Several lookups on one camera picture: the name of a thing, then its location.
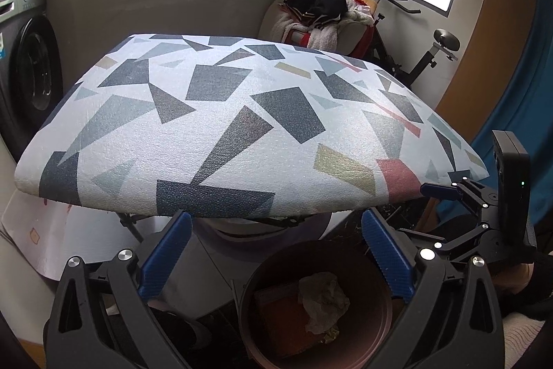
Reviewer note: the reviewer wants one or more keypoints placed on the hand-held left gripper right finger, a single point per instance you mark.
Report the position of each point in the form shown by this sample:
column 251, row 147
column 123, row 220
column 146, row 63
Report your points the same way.
column 389, row 256

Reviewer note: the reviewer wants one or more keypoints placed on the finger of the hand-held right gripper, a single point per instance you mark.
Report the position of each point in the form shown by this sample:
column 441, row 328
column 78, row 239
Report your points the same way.
column 458, row 243
column 438, row 190

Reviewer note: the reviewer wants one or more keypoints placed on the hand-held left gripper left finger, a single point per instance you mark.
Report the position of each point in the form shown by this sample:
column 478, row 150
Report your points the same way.
column 166, row 252

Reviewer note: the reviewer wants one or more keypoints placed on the white plastic bag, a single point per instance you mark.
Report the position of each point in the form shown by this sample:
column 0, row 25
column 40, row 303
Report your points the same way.
column 322, row 300

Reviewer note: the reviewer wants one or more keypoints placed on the gold foil wrapper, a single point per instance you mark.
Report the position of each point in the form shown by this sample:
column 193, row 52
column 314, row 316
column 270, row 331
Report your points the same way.
column 332, row 336

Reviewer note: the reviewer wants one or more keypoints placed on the dark red trash bin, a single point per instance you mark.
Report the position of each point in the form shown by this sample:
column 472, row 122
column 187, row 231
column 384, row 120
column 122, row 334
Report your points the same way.
column 268, row 265

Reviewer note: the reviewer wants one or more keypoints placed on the red carton box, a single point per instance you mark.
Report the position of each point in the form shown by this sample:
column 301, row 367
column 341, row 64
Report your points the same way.
column 276, row 317

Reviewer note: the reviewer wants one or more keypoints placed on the person's right hand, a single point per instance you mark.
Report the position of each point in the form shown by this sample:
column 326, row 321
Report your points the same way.
column 514, row 278

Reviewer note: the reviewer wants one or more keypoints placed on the blue curtain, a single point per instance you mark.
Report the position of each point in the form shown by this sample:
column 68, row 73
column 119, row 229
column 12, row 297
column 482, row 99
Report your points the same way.
column 510, row 92

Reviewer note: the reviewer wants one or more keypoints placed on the white knit cloth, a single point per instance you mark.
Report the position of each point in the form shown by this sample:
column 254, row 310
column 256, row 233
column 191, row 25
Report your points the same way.
column 522, row 334

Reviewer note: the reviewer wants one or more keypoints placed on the black exercise bike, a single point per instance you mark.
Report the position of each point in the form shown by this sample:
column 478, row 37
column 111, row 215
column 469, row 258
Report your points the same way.
column 414, row 70

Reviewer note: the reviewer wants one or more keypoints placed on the white floor mat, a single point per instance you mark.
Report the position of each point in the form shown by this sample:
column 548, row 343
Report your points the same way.
column 39, row 239

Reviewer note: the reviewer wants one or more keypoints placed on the wooden door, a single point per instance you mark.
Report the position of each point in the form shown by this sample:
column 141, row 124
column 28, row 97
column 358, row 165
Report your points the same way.
column 475, row 49

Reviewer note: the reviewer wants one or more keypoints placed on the geometric patterned table cover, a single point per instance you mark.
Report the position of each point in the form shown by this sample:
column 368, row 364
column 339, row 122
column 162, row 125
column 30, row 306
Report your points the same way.
column 216, row 114

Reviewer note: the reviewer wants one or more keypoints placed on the beige chair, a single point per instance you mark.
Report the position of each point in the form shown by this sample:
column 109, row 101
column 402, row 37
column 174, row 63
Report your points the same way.
column 356, row 38

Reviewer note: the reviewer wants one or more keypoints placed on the black garment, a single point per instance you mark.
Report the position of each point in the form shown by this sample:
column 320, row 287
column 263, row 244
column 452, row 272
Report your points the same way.
column 319, row 6

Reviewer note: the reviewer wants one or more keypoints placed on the white fleece garment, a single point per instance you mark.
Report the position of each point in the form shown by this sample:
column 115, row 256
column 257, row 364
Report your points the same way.
column 289, row 27

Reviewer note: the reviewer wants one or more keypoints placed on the grey washing machine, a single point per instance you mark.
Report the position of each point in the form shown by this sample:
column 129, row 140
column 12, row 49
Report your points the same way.
column 30, row 70

